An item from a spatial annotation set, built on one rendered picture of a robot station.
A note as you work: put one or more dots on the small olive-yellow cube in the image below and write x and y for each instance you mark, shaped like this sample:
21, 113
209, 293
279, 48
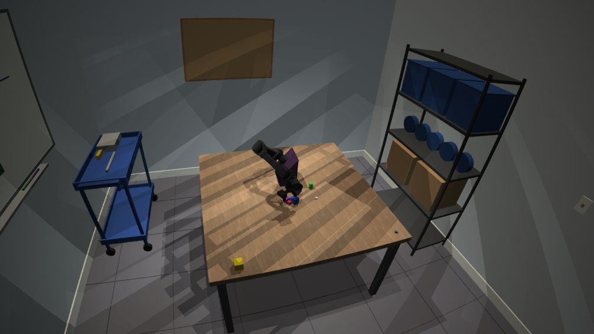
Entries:
238, 264

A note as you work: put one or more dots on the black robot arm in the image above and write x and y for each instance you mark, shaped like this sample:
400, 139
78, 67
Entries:
271, 156

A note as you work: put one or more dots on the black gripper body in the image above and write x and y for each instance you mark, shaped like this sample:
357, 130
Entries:
282, 193

